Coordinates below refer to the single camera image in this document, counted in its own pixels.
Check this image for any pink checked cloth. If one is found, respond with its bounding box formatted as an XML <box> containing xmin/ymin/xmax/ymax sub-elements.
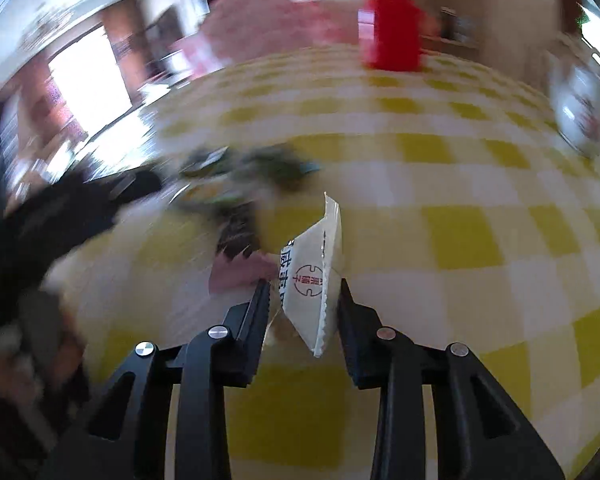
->
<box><xmin>180</xmin><ymin>0</ymin><xmax>367</xmax><ymax>82</ymax></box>

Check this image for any pink brown snack packet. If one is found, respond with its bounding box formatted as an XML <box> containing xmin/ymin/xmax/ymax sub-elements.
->
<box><xmin>207</xmin><ymin>250</ymin><xmax>281</xmax><ymax>296</ymax></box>

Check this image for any green snack packet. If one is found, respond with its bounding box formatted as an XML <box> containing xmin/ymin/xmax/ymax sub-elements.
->
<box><xmin>230</xmin><ymin>142</ymin><xmax>322</xmax><ymax>192</ymax></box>

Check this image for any red thermos flask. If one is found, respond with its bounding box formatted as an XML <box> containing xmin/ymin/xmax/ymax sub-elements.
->
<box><xmin>357</xmin><ymin>0</ymin><xmax>429</xmax><ymax>72</ymax></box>

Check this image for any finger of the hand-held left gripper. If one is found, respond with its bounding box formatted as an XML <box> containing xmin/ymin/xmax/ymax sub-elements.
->
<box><xmin>97</xmin><ymin>166</ymin><xmax>165</xmax><ymax>211</ymax></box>

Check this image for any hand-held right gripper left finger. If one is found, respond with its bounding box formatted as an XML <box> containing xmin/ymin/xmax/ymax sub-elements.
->
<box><xmin>39</xmin><ymin>277</ymin><xmax>272</xmax><ymax>480</ymax></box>

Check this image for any white packet with blue print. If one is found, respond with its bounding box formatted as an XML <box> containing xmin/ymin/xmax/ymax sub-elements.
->
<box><xmin>279</xmin><ymin>191</ymin><xmax>346</xmax><ymax>358</ymax></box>

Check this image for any yellow checked tablecloth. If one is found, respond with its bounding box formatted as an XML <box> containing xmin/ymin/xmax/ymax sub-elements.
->
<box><xmin>75</xmin><ymin>42</ymin><xmax>600</xmax><ymax>480</ymax></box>

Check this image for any white floral teapot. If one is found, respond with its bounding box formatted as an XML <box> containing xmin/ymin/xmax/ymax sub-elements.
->
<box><xmin>547</xmin><ymin>57</ymin><xmax>600</xmax><ymax>157</ymax></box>

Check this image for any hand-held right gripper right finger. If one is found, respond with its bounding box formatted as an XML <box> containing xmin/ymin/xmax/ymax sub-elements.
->
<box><xmin>336</xmin><ymin>277</ymin><xmax>566</xmax><ymax>480</ymax></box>

